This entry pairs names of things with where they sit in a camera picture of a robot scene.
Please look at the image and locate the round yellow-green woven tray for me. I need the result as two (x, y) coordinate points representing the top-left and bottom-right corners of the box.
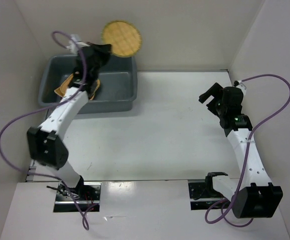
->
(101, 20), (142, 58)

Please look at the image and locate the rounded tan woven tray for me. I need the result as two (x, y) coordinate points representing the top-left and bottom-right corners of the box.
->
(59, 74), (102, 100)

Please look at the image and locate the triangular orange woven tray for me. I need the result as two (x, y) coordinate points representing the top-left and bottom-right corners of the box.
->
(54, 87), (65, 98)

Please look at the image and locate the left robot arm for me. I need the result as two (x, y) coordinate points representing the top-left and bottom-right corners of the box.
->
(27, 42), (112, 200)

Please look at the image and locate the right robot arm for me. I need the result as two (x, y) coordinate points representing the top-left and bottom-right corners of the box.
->
(199, 83), (283, 219)

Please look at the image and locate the grey plastic bin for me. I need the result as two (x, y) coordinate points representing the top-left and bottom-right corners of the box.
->
(38, 54), (138, 114)

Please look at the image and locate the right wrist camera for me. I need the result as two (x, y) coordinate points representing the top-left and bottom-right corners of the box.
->
(233, 80), (247, 92)

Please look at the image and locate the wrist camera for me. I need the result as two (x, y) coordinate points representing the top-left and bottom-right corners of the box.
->
(66, 34), (88, 54)
(233, 80), (247, 92)

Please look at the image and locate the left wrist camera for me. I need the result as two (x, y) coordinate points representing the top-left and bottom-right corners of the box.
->
(66, 34), (88, 54)

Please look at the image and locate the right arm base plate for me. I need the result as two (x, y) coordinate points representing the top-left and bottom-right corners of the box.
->
(188, 180), (223, 211)

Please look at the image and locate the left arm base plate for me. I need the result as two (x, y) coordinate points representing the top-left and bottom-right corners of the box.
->
(46, 181), (101, 213)

